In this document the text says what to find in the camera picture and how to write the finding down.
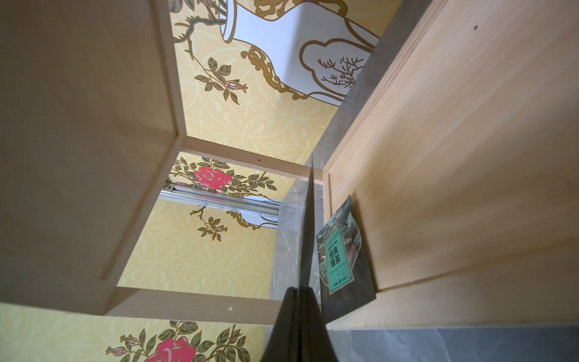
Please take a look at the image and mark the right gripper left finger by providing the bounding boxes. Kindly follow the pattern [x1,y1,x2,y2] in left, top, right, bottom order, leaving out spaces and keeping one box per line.
[262,287,299,362]

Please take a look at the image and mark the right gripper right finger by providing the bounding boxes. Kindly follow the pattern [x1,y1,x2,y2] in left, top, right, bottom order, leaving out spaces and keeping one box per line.
[298,287,338,362]

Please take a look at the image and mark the green tea bag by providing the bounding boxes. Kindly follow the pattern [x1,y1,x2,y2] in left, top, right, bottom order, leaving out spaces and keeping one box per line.
[317,197,376,324]
[299,164,315,288]

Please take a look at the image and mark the wooden two-tier shelf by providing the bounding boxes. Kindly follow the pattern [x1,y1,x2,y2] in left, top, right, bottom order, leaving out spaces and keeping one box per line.
[1,1,578,329]

